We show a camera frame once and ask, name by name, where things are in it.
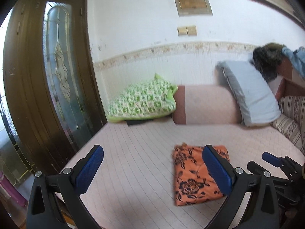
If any pink plastic object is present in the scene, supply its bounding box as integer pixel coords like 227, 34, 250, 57
0, 172, 27, 207

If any wooden headboard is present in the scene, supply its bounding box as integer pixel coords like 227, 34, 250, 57
275, 57, 304, 101

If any beige striped pillow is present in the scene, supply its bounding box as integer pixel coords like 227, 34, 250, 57
271, 96, 304, 155

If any brown wooden glass door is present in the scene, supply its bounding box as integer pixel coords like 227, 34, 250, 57
1, 0, 107, 175

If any dark fur trimmed jacket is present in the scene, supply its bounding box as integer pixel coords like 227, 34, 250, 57
250, 43, 304, 83

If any green white patterned blanket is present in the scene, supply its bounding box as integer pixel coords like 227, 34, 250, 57
107, 74, 178, 123

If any orange black floral garment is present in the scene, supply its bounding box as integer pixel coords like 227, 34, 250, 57
173, 143, 224, 206

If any light grey pillow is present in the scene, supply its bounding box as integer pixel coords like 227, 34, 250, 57
217, 60, 281, 127

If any golden wall switch plate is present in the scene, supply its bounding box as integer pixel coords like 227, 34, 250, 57
177, 25, 197, 36

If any pink bolster cushion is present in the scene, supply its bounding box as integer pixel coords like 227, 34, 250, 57
172, 85, 242, 125

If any framed wall panel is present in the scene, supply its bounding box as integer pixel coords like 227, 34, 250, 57
174, 0, 213, 17

